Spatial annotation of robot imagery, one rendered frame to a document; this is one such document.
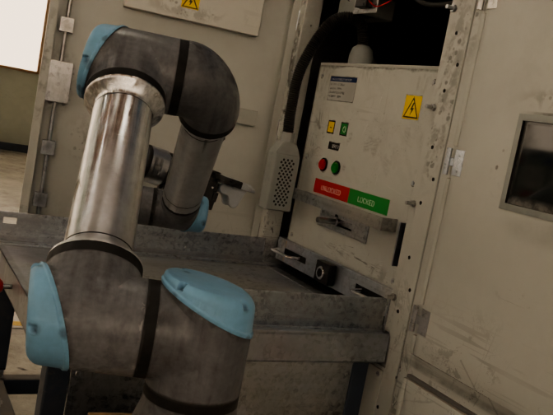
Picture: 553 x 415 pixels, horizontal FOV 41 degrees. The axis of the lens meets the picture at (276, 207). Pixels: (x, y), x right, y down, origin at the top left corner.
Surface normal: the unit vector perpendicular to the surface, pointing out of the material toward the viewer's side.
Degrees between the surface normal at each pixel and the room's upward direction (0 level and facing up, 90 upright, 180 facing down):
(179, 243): 90
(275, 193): 90
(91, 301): 51
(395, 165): 90
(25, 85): 90
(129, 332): 81
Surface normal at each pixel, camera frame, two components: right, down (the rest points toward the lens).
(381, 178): -0.87, -0.11
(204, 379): 0.24, 0.17
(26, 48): 0.46, 0.18
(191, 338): 0.12, -0.01
